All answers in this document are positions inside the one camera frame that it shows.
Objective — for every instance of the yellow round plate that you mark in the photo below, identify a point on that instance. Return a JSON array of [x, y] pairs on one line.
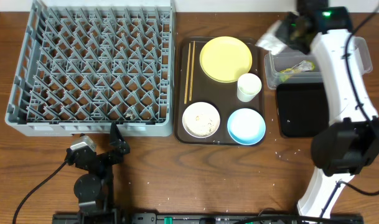
[[224, 59]]

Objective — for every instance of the green yellow snack wrapper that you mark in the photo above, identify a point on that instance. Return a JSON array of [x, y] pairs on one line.
[[303, 66]]

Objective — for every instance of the dark brown serving tray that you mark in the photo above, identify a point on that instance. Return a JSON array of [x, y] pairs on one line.
[[220, 95]]

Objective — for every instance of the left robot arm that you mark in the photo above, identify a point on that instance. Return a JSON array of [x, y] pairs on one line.
[[94, 190]]

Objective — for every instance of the light blue bowl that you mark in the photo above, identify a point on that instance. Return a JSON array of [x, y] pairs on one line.
[[246, 127]]

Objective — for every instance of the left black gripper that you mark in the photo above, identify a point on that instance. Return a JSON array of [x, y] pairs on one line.
[[117, 158]]

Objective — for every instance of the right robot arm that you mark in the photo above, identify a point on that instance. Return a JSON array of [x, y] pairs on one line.
[[351, 141]]

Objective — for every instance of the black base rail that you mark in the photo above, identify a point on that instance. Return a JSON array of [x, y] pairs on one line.
[[152, 218]]

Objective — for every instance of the clear plastic bin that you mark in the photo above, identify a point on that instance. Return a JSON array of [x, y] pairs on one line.
[[289, 58]]

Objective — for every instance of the white cup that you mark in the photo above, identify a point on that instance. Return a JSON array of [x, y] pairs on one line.
[[248, 86]]

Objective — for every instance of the white paper napkin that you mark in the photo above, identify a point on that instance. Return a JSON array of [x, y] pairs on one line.
[[268, 41]]

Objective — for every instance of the black rectangular tray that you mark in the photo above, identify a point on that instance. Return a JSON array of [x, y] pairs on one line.
[[303, 111]]

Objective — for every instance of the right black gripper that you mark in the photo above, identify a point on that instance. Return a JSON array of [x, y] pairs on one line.
[[283, 32]]

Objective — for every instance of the grey dishwasher rack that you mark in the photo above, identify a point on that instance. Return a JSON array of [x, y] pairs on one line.
[[85, 65]]

